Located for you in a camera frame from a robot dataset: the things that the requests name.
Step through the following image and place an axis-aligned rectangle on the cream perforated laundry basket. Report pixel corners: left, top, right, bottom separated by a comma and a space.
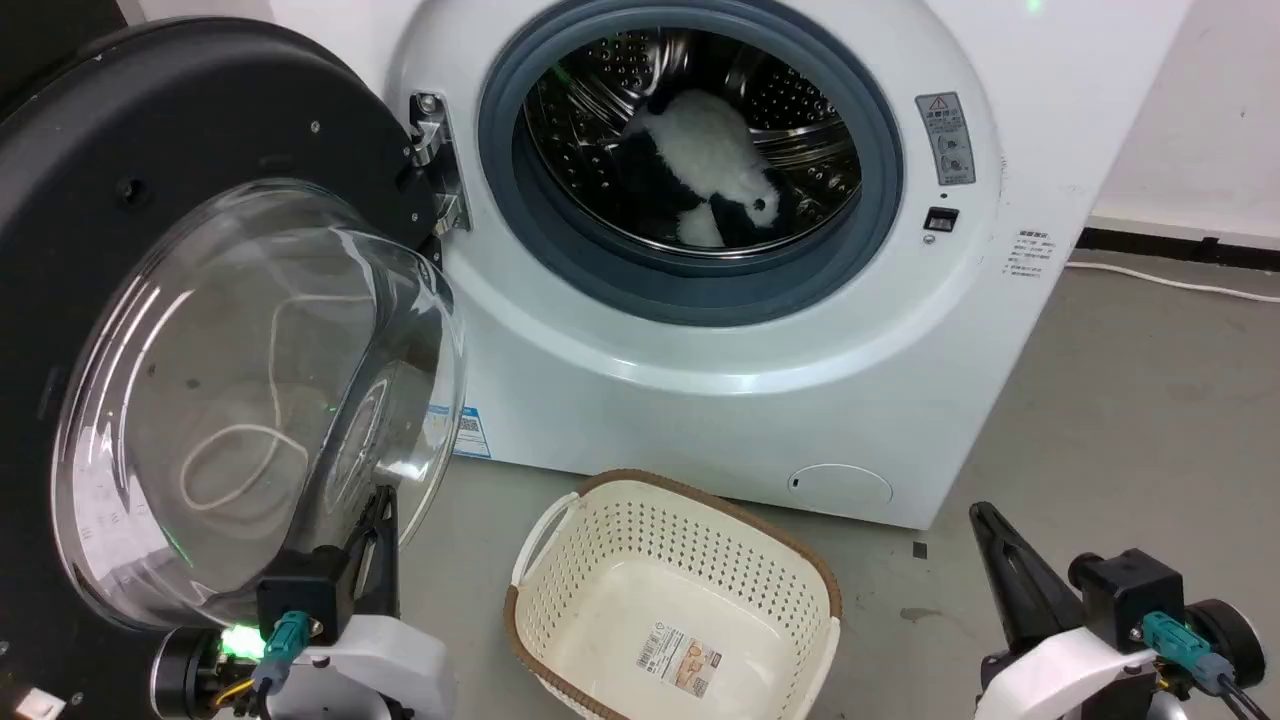
503, 468, 844, 720

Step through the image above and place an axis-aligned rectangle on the paper basket label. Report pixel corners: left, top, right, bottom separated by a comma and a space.
635, 621, 724, 700

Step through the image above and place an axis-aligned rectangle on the metal door hinge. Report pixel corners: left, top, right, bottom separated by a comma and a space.
408, 91, 472, 235

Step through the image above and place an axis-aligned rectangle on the small printed text sticker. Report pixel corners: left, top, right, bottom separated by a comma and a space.
1004, 228, 1063, 281

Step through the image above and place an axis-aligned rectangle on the teal-plug right gripper cable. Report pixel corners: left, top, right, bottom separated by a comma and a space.
1142, 611, 1276, 720

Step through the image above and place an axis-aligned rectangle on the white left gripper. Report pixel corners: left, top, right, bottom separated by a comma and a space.
268, 484, 458, 720

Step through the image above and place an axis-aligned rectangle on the black baseboard strip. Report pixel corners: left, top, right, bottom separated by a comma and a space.
1076, 227, 1280, 272

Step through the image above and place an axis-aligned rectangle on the round drain filter cover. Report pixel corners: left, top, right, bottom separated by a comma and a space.
787, 463, 894, 510

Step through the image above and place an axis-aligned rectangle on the white floor cable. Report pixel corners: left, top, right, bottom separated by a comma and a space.
1064, 260, 1280, 304

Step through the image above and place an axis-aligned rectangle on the black and white panda plush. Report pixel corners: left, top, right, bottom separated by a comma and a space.
612, 86, 801, 250

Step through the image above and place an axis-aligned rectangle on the grey warning sticker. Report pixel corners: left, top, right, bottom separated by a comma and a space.
915, 92, 977, 187

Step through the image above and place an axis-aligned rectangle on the white front-load washing machine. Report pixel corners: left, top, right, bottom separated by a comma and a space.
268, 0, 1197, 532

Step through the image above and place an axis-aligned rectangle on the black round washer door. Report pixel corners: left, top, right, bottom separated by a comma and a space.
0, 17, 471, 720

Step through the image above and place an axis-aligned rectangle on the stainless steel washer drum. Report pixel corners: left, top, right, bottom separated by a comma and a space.
522, 27, 864, 253

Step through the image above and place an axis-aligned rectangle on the teal-plug gripper cable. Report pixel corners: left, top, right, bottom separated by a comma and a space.
1142, 611, 1276, 720
215, 610, 313, 713

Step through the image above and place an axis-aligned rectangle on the looped white cord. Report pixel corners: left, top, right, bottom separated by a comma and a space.
180, 290, 383, 513

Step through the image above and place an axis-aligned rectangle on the blue energy label sticker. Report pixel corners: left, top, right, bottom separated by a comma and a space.
428, 402, 493, 460

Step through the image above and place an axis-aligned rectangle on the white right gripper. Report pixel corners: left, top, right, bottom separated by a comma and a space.
968, 501, 1166, 720

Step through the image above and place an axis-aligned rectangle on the teal-plug left gripper cable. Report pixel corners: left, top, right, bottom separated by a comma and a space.
215, 610, 313, 713

